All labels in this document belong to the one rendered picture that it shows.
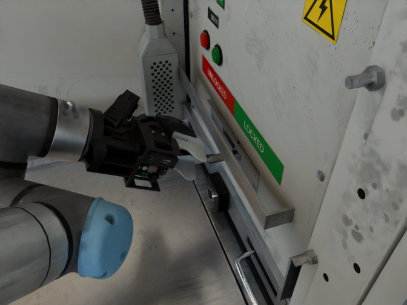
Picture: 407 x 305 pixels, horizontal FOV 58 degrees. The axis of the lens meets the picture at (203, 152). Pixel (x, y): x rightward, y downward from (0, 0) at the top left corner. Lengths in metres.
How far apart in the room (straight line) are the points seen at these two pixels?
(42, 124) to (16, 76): 0.59
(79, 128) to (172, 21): 0.42
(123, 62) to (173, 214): 0.40
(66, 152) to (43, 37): 0.52
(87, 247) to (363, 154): 0.24
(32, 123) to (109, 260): 0.18
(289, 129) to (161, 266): 0.36
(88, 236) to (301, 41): 0.27
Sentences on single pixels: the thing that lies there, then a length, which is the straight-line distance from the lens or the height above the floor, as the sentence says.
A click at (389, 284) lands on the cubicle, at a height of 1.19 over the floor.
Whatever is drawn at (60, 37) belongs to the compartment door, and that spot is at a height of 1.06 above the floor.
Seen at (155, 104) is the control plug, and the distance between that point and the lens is 0.77.
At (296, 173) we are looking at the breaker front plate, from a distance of 0.44.
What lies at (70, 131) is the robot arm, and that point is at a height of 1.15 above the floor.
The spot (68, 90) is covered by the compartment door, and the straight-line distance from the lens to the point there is 1.01.
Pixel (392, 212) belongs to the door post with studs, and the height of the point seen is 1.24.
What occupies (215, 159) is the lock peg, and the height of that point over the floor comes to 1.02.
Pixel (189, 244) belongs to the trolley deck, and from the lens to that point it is 0.69.
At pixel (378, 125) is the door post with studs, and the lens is 0.25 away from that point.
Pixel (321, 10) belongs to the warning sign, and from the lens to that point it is 0.36.
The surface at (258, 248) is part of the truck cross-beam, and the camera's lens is 0.61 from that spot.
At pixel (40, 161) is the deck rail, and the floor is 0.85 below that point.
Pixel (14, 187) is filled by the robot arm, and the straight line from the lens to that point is 0.43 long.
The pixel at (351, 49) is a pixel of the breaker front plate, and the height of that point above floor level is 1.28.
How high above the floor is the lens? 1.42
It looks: 42 degrees down
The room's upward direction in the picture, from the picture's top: straight up
